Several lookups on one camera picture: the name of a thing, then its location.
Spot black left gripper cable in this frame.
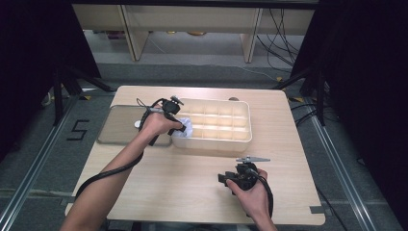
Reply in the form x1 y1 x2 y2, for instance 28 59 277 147
73 97 171 200

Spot black metal stand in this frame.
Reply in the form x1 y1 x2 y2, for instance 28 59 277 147
52 64 114 127
272 63 327 127

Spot grey cable plug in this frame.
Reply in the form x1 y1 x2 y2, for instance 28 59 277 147
136 97 166 115

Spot white sock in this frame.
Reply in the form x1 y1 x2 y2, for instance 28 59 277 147
174 116 194 139

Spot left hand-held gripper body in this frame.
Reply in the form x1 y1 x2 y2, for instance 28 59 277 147
162 95 185 120

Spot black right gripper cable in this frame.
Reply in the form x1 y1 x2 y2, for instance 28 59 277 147
256 174 274 219

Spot clear grey box lid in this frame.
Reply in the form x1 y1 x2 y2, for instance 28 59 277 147
96 104 175 147

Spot thin black floor cable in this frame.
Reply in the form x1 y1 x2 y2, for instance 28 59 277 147
315 185 350 231

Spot person's left hand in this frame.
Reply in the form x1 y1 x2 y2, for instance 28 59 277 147
138 110 184 142

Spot black floor cables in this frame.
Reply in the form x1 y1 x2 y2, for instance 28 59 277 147
289 101 332 128

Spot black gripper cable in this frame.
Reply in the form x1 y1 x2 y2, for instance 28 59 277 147
73 97 171 200
256 174 274 219

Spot cream divided storage box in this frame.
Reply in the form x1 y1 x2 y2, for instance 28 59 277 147
168 97 253 153

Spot light wooden desk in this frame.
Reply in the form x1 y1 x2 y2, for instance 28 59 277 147
71 3 316 64

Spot white floor cable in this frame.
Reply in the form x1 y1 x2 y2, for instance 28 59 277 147
237 64 281 83

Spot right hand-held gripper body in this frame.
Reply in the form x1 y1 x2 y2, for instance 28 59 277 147
224 155 271 192

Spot person's right hand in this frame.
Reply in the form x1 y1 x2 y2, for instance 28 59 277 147
225 168 270 222

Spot black hanging cable bundle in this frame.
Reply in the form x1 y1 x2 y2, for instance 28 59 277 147
256 8 304 73

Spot aluminium floor rail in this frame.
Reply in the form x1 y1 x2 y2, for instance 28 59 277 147
308 114 379 231
0 95 81 231

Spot dark curtain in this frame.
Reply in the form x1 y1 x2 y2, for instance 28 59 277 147
0 0 102 162
289 0 408 230

